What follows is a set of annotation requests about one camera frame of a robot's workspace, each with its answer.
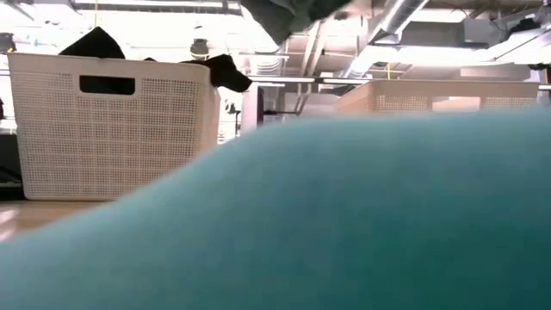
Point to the teal garment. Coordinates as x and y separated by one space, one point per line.
301 215

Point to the white perforated laundry basket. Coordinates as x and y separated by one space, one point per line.
430 92
107 146

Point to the silver ceiling duct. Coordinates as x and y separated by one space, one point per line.
387 30

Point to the black garment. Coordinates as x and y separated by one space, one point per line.
224 73

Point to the white pillar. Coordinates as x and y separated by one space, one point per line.
249 107

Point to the grey-blue garment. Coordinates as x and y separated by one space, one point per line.
288 15

